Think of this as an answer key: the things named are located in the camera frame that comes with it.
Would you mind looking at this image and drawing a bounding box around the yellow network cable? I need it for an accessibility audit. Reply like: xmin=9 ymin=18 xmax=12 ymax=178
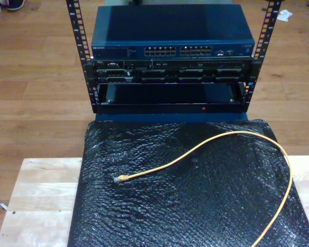
xmin=112 ymin=130 xmax=293 ymax=247

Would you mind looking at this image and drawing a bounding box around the blue base board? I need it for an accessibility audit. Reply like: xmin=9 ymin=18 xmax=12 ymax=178
xmin=94 ymin=112 xmax=249 ymax=124

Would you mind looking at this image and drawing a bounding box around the black rack server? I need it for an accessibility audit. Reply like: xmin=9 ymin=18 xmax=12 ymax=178
xmin=83 ymin=58 xmax=261 ymax=84

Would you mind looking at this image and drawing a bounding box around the black bubble mat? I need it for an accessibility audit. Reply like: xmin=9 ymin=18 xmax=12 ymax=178
xmin=66 ymin=118 xmax=309 ymax=247

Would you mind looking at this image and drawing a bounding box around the white crumpled paper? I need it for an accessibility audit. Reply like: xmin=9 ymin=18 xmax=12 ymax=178
xmin=277 ymin=9 xmax=294 ymax=22

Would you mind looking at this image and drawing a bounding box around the dark blue shoe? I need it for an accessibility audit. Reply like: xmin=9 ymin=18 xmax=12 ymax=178
xmin=7 ymin=0 xmax=26 ymax=11

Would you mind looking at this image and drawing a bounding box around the blue network switch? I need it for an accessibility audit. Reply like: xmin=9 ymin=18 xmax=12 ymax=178
xmin=91 ymin=4 xmax=255 ymax=60

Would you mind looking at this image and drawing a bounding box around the black perforated rack post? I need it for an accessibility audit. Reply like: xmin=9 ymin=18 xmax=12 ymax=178
xmin=243 ymin=0 xmax=283 ymax=113
xmin=65 ymin=0 xmax=98 ymax=114

